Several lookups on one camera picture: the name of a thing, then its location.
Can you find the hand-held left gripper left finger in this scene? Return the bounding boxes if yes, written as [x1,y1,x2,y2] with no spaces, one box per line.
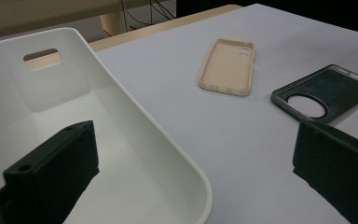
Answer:
[3,120,101,224]

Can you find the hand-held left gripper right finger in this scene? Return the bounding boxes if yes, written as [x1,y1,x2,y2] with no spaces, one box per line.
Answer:
[293,119,358,224]

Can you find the dark translucent phone case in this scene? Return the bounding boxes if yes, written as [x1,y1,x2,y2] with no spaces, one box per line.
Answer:
[269,63,358,125]

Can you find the white plastic storage box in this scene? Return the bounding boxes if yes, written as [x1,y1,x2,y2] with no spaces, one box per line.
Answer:
[0,27,213,224]

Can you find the beige phone case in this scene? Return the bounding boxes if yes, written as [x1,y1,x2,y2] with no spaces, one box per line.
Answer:
[198,37,256,97]

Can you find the white table cover sheet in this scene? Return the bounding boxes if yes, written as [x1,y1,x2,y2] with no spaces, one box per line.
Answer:
[62,3,358,224]

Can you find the light wooden bench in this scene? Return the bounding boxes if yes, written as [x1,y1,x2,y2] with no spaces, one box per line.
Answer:
[0,0,175,41]

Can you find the black floor cables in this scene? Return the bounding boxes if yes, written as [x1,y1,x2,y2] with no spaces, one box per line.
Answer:
[120,0,176,31]

